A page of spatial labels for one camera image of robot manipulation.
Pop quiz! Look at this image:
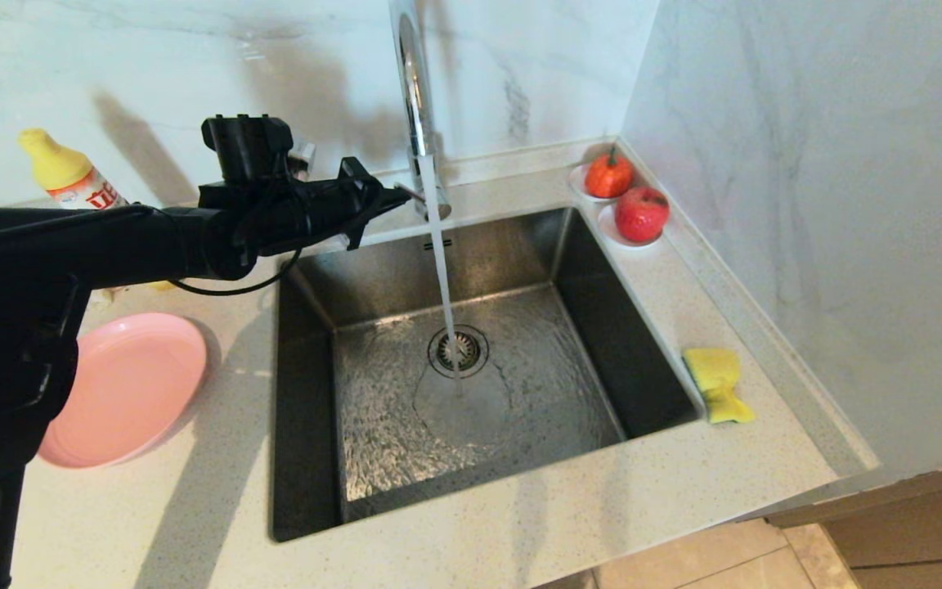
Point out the yellow-capped dish soap bottle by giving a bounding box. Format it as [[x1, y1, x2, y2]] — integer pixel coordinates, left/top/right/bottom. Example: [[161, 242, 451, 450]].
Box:
[[18, 128, 177, 293]]

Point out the pink plate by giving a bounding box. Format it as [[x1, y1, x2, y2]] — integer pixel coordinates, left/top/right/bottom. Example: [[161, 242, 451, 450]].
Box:
[[38, 312, 209, 470]]

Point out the yellow green sponge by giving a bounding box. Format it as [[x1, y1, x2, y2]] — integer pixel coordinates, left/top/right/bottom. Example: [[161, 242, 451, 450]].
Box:
[[681, 348, 756, 425]]

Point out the metal sink drain strainer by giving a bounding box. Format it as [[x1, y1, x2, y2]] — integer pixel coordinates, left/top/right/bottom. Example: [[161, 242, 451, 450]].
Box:
[[428, 325, 490, 380]]

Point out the stainless steel sink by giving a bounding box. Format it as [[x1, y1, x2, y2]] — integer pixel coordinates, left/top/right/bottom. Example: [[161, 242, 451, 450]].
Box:
[[271, 205, 705, 543]]

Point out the chrome faucet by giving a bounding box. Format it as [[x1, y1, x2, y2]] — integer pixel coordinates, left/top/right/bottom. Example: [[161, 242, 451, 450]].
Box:
[[388, 0, 454, 223]]

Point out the small white dish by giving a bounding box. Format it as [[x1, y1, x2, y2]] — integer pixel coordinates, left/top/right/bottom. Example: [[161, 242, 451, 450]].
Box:
[[569, 162, 635, 204], [598, 203, 668, 249]]

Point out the orange red tomato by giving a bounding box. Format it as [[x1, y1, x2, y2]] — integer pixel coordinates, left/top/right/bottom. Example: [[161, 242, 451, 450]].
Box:
[[585, 146, 636, 200]]

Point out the red apple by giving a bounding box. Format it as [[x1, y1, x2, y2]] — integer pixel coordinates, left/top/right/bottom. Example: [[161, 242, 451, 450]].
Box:
[[616, 187, 672, 244]]

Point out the light wooden cabinet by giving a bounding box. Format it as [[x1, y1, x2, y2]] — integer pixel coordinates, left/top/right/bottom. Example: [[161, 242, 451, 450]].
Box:
[[765, 454, 942, 589]]

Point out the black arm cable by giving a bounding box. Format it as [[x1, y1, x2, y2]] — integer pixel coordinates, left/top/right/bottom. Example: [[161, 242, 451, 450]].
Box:
[[0, 205, 304, 297]]

